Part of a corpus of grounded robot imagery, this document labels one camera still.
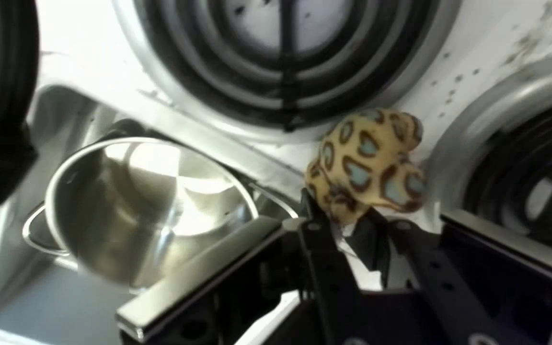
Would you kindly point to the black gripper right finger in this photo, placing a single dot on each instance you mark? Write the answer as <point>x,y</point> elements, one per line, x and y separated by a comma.
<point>440,287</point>

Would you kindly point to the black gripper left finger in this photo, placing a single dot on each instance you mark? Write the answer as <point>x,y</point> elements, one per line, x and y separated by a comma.
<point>325,274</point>

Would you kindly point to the spotted yellow plush toy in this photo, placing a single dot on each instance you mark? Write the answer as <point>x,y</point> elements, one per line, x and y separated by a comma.
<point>368,163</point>

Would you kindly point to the black coil stove burner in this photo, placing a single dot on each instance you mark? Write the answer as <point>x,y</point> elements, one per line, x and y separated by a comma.
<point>525,178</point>
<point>287,63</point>

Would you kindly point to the stainless steel pot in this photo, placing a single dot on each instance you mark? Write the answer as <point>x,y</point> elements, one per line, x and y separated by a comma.
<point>147,210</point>

